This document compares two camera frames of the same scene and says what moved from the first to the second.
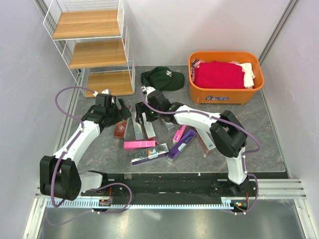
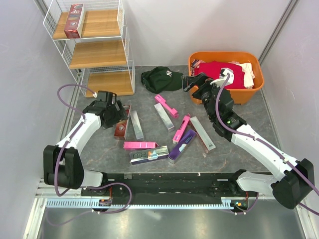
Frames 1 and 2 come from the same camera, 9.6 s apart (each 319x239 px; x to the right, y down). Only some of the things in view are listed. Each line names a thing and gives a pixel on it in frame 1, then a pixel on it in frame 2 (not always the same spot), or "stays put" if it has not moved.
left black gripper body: (113, 105) stays put
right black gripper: (141, 108) → (198, 79)
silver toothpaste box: (138, 128) stays put
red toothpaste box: (149, 131) → (73, 26)
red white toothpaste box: (205, 139) stays put
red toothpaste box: (120, 129) stays put
